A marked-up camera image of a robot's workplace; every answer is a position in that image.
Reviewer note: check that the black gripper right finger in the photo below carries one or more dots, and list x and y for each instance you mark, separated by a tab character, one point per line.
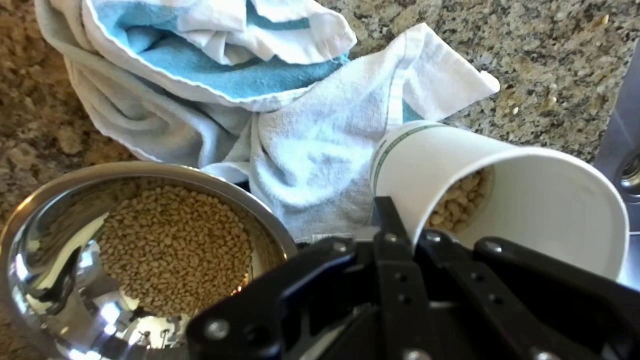
547	307

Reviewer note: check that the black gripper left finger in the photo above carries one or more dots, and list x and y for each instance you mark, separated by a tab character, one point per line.
281	312

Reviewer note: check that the white paper cup green stripe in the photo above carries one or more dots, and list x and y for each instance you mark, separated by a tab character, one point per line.
553	200

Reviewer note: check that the white dried beans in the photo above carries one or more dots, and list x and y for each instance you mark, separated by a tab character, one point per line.
463	200

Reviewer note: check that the large silver mixing bowl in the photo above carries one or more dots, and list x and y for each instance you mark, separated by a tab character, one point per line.
623	133

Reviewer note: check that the brown grains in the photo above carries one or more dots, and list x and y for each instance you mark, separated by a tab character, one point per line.
177	247

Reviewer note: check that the white cloth towel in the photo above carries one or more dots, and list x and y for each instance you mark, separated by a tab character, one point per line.
320	152

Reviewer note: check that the glass dish with items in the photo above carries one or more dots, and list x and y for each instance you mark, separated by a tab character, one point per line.
53	267

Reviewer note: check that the blue and white towel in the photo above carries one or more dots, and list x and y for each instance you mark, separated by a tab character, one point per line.
252	81

